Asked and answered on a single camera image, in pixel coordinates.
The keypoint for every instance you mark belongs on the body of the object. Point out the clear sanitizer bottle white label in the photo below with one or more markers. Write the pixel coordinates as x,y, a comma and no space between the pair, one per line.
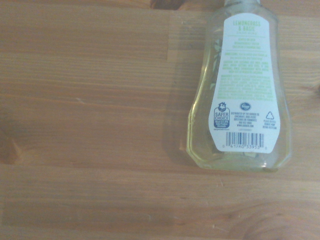
240,100

